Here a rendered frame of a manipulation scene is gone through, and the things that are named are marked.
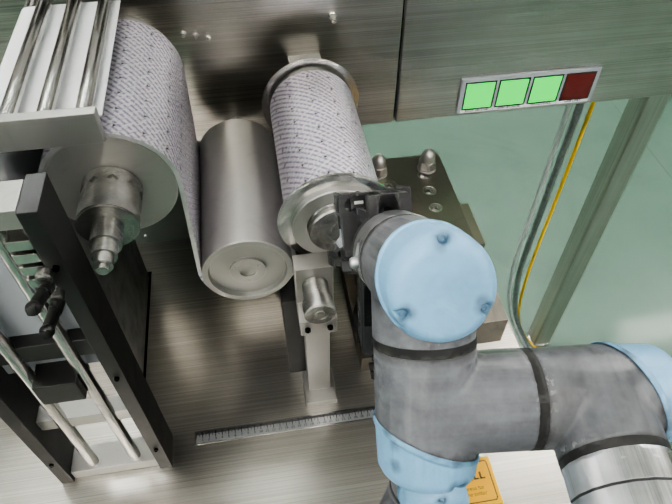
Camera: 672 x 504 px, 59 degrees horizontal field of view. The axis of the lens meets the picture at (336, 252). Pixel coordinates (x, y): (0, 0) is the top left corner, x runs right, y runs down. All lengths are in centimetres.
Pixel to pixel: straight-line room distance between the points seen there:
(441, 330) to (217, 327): 74
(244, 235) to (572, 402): 46
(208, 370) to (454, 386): 67
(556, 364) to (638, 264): 216
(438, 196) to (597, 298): 140
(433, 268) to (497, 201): 229
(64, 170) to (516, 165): 238
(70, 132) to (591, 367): 49
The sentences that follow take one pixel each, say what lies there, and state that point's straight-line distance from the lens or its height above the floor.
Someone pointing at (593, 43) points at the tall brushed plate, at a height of 126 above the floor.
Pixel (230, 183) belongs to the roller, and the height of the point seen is 123.
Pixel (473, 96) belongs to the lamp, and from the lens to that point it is 110.
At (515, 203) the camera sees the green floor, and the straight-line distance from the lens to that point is 267.
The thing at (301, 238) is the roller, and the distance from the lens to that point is 75.
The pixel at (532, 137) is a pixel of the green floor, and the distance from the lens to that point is 305.
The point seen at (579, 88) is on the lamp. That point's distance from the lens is 118.
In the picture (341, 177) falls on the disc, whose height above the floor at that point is 132.
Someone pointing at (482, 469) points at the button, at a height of 92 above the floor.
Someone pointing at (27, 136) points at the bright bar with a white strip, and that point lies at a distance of 64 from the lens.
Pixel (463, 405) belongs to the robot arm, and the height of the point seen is 141.
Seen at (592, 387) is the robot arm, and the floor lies 141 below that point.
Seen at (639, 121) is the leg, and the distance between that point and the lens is 156.
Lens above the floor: 179
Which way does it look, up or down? 49 degrees down
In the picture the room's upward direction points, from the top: straight up
